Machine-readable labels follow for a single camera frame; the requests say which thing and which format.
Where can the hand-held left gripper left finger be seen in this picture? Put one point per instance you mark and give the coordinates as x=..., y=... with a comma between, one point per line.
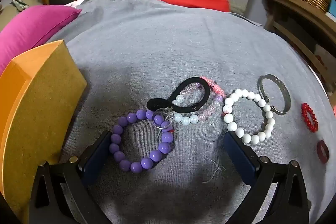
x=97, y=158

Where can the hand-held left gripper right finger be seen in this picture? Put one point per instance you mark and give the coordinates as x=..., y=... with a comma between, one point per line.
x=239, y=155

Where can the silver metal bangle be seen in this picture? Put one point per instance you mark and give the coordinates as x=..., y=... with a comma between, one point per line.
x=284, y=92

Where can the orange cardboard box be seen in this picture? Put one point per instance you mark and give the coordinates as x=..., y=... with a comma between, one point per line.
x=47, y=98

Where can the white thread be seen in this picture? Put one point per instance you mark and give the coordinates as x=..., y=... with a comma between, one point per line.
x=214, y=177

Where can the grey cloth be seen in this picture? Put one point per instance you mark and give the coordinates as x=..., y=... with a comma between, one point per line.
x=157, y=50

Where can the pink cushion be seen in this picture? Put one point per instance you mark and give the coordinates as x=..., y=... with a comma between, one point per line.
x=31, y=27

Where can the wooden shelf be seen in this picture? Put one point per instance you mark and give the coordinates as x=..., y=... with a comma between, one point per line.
x=302, y=8

